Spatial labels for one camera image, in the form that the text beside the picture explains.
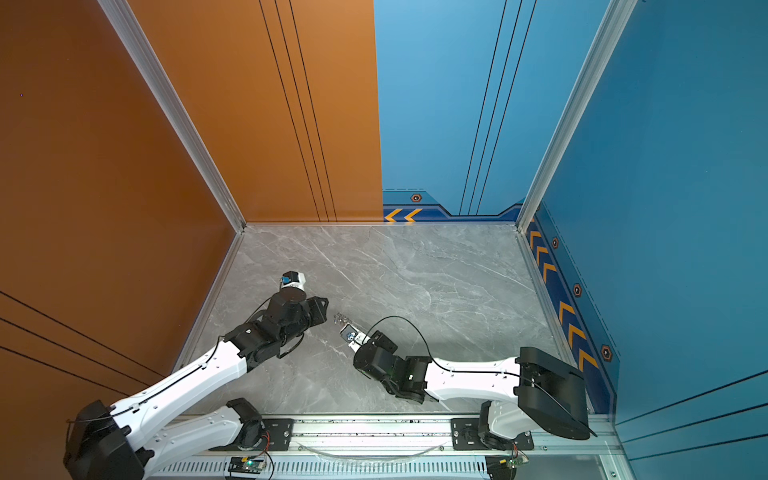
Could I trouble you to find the metal keyring with chain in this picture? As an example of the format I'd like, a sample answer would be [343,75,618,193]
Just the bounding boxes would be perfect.
[334,312,351,325]

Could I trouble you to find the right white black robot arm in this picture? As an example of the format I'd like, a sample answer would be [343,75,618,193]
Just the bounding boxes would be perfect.
[340,322,596,450]

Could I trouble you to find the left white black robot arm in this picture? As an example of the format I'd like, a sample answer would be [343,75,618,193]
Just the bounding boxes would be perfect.
[63,286,329,479]

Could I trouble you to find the white vented grille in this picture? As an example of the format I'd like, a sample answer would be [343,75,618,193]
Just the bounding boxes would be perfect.
[152,455,490,479]

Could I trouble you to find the right small circuit board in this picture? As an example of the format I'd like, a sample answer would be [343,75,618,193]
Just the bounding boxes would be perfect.
[499,446,530,469]

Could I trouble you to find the green circuit board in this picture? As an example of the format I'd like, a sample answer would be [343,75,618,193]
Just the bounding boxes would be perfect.
[227,456,268,479]

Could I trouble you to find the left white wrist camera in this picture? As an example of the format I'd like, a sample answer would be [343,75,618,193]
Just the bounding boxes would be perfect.
[280,271,306,291]

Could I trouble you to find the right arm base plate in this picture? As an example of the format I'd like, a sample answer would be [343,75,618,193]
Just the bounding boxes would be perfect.
[450,417,535,451]

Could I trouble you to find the aluminium front rail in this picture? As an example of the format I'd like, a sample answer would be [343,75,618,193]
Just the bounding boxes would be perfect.
[142,413,624,461]

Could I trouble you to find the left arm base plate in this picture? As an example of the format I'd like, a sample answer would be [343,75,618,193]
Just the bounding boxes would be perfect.
[210,418,295,452]

